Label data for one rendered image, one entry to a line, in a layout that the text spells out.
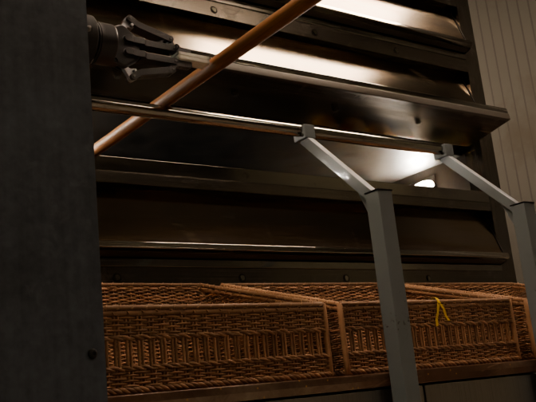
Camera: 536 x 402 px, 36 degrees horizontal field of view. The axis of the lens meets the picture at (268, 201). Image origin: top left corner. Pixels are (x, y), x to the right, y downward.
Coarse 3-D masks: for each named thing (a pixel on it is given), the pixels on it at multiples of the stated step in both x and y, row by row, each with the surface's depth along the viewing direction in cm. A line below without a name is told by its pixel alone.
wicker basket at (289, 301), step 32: (128, 288) 196; (160, 288) 201; (192, 288) 206; (224, 288) 199; (128, 320) 143; (160, 320) 147; (192, 320) 151; (224, 320) 155; (256, 320) 188; (288, 320) 164; (320, 320) 169; (128, 352) 142; (160, 352) 146; (192, 352) 197; (224, 352) 153; (256, 352) 157; (288, 352) 179; (320, 352) 167; (128, 384) 140; (160, 384) 144; (192, 384) 147; (224, 384) 151
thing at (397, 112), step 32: (128, 96) 217; (192, 96) 224; (224, 96) 228; (256, 96) 231; (288, 96) 235; (320, 96) 239; (352, 96) 243; (384, 96) 248; (352, 128) 263; (384, 128) 268; (416, 128) 273; (448, 128) 278; (480, 128) 284
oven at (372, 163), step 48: (144, 0) 224; (192, 0) 234; (240, 0) 255; (336, 48) 267; (384, 48) 276; (432, 48) 291; (96, 96) 218; (480, 96) 300; (144, 144) 251; (192, 144) 256; (240, 144) 261; (288, 144) 266; (336, 144) 271; (480, 144) 293; (240, 192) 227; (288, 192) 236; (336, 192) 247
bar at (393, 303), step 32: (256, 128) 187; (288, 128) 192; (320, 128) 198; (448, 160) 221; (384, 192) 173; (384, 224) 170; (384, 256) 169; (384, 288) 168; (384, 320) 168; (416, 384) 164
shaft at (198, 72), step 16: (304, 0) 137; (320, 0) 136; (272, 16) 144; (288, 16) 141; (256, 32) 148; (272, 32) 146; (240, 48) 152; (224, 64) 158; (192, 80) 165; (160, 96) 176; (176, 96) 172; (128, 128) 189; (96, 144) 202; (112, 144) 198
